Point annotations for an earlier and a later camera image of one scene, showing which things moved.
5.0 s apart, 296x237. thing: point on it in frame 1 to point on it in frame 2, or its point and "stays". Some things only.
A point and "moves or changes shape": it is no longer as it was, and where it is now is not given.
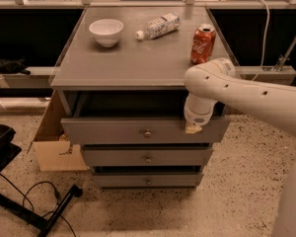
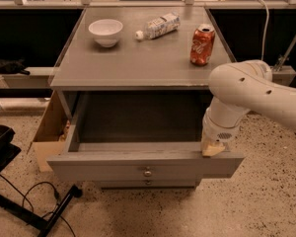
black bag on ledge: (4, 66) stays
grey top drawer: (141, 131) moves or changes shape
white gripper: (196, 118) to (217, 132)
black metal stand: (3, 148) stays
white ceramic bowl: (107, 31) stays
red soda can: (203, 43) stays
